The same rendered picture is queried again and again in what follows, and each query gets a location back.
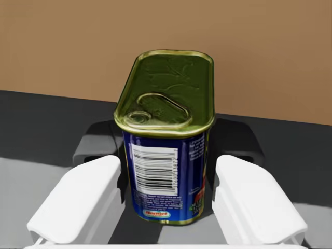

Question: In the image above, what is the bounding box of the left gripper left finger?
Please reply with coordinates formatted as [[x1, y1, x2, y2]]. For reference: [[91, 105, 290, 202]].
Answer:
[[26, 120, 124, 245]]

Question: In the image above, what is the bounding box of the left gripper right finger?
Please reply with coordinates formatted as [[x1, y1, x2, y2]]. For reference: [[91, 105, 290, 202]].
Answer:
[[211, 117, 308, 245]]

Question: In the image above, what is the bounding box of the green and blue rectangular can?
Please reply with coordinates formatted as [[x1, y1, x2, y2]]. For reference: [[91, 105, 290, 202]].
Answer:
[[114, 50, 216, 226]]

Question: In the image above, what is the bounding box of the tall board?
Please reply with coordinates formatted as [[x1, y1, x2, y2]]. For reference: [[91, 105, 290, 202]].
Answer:
[[0, 0, 332, 126]]

